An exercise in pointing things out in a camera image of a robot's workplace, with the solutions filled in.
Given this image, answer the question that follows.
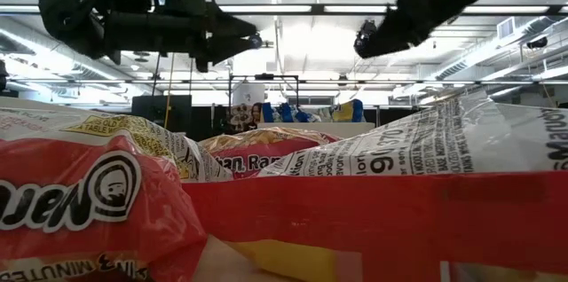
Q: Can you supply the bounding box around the white box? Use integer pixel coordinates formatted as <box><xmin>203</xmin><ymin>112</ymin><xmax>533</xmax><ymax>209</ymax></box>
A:
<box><xmin>233</xmin><ymin>82</ymin><xmax>266</xmax><ymax>106</ymax></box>

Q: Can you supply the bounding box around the black overhead camera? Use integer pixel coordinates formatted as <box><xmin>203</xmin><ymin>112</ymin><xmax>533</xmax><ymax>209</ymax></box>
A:
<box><xmin>353</xmin><ymin>19</ymin><xmax>381</xmax><ymax>52</ymax></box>

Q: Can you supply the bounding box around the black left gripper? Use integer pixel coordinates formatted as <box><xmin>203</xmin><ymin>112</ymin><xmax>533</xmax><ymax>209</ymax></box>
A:
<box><xmin>104</xmin><ymin>0</ymin><xmax>257</xmax><ymax>74</ymax></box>

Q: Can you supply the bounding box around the brown circle patterned panel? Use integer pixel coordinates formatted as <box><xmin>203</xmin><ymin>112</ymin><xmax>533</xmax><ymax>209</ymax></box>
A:
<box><xmin>229</xmin><ymin>103</ymin><xmax>254</xmax><ymax>135</ymax></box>

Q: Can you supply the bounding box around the round black ceiling fixture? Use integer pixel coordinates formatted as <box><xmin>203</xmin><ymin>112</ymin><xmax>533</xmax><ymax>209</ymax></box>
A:
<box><xmin>247</xmin><ymin>32</ymin><xmax>264</xmax><ymax>51</ymax></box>

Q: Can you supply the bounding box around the black tube stand frame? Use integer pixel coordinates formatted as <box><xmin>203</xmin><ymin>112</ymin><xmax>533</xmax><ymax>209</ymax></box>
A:
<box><xmin>228</xmin><ymin>73</ymin><xmax>300</xmax><ymax>130</ymax></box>

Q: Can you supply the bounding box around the black ceiling device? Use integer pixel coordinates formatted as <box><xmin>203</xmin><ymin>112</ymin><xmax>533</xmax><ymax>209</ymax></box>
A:
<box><xmin>526</xmin><ymin>35</ymin><xmax>549</xmax><ymax>51</ymax></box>

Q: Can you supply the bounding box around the black panel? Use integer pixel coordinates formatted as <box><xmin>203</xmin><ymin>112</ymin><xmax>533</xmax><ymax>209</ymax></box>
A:
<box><xmin>375</xmin><ymin>107</ymin><xmax>421</xmax><ymax>127</ymax></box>

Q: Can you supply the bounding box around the thin black overhead rail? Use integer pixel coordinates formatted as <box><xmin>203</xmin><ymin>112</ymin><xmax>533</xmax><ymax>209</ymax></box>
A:
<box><xmin>0</xmin><ymin>78</ymin><xmax>568</xmax><ymax>85</ymax></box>

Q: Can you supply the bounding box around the overhead rig crossbar with lights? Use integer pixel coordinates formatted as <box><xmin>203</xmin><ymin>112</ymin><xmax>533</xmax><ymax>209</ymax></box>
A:
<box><xmin>0</xmin><ymin>4</ymin><xmax>568</xmax><ymax>18</ymax></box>

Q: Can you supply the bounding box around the white ceiling vent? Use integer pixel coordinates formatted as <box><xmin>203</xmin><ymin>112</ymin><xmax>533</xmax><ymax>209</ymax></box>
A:
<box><xmin>496</xmin><ymin>16</ymin><xmax>518</xmax><ymax>41</ymax></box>

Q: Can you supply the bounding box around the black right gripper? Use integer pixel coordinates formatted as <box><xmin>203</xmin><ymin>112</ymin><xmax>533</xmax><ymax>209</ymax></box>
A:
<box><xmin>353</xmin><ymin>0</ymin><xmax>478</xmax><ymax>59</ymax></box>

